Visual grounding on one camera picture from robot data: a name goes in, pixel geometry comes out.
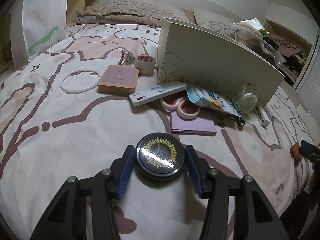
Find white ribbed plastic bar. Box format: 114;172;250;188
255;105;271;128

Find blue and white snack packet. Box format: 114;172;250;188
186;85;242;118

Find white cardboard shoe box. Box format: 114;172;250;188
157;17;285;107

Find square wooden box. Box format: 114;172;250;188
97;65;140;96

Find small white open box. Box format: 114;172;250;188
296;104;313;120

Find black round tin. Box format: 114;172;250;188
134;132;187;179

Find beige tape roll red print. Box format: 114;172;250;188
135;54;157;75

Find white plastic ring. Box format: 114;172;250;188
60;69;98;95

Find small orange item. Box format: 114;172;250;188
290;142;302;160

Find plain white tape roll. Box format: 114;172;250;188
236;86;262;114

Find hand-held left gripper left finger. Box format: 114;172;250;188
29;145;137;240

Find green plastic clip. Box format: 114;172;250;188
232;97;245;127

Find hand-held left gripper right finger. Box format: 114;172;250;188
184;145;290;240

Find purple notepad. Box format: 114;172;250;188
171;110;217;137

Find pile of clothes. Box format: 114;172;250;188
267;34;310;65

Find beige pillows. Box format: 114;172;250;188
75;4;198;28

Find white remote control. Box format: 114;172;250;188
129;81;187;107

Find white tape roll red core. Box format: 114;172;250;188
177;100;201;120
160;95;185;110

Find built-in closet shelf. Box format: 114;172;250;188
264;19;314;85

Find white tote bag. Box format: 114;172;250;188
22;0;68;64

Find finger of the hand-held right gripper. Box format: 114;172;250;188
300;139;320;160

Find beige textured pillow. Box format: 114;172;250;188
194;9;238;34
96;0;185;28

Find clear plastic storage bin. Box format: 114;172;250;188
229;21;287;68

